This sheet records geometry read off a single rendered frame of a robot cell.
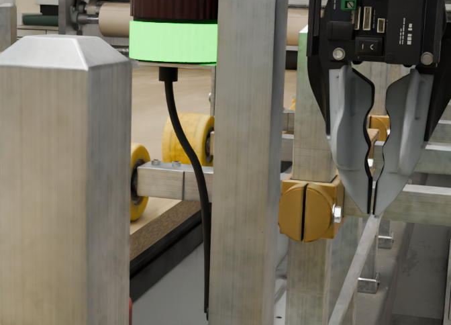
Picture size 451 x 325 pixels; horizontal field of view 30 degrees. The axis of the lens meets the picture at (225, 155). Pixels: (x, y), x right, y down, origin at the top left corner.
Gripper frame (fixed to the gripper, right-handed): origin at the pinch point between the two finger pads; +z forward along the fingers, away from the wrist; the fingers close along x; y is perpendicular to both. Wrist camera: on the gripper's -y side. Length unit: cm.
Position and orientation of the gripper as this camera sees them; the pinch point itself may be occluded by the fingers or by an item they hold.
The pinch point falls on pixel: (374, 191)
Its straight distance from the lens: 54.0
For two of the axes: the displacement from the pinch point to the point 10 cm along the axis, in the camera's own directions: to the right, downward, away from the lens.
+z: -0.4, 9.8, 1.7
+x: 9.6, 0.8, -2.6
